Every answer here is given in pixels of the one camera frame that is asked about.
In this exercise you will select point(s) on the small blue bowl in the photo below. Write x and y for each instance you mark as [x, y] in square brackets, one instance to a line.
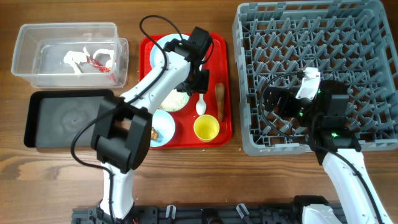
[164, 125]

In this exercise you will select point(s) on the grey dishwasher rack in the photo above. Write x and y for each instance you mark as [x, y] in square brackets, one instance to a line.
[348, 41]

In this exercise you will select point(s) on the carrot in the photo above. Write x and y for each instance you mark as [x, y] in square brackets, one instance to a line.
[220, 95]

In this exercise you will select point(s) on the light blue plate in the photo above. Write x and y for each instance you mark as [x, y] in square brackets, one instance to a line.
[156, 54]

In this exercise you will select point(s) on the clear plastic bin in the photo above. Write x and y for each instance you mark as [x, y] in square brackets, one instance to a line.
[40, 49]

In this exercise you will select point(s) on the brown food scrap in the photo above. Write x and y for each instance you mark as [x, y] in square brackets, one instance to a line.
[154, 134]

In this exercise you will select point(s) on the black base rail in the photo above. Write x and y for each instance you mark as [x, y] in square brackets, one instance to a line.
[273, 213]

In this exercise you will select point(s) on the red serving tray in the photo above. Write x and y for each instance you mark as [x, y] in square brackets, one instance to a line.
[184, 136]

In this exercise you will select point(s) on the black plastic tray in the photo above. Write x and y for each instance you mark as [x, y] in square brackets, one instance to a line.
[55, 117]

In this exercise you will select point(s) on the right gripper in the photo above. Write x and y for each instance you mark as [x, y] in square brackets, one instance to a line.
[288, 96]

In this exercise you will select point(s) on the green bowl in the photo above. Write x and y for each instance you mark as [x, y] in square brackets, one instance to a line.
[177, 101]

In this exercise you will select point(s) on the red snack wrapper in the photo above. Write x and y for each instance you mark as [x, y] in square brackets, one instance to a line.
[101, 68]

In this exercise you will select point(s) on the yellow cup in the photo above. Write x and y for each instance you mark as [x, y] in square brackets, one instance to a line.
[206, 128]

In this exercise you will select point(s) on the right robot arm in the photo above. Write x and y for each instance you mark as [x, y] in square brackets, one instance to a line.
[320, 107]

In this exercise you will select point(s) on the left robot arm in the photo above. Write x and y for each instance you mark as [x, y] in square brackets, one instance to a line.
[121, 136]

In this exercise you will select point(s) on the white plastic spoon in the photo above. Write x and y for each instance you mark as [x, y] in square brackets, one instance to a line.
[200, 105]

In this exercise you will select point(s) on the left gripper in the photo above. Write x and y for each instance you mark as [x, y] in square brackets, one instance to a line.
[203, 86]

